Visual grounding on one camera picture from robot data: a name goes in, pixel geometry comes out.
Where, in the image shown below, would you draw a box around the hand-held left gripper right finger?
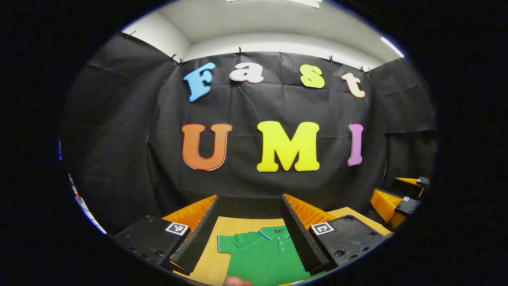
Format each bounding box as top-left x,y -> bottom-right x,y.
280,193 -> 389,276

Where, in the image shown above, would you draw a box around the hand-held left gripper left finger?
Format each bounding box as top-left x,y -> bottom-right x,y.
111,195 -> 221,276

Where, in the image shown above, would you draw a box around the green T-shirt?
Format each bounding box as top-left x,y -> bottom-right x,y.
217,226 -> 326,286

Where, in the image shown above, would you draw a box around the white desk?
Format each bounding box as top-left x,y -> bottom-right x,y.
67,173 -> 108,235

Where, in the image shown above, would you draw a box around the row of black cloth clips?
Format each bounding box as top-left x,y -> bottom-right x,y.
126,30 -> 402,74

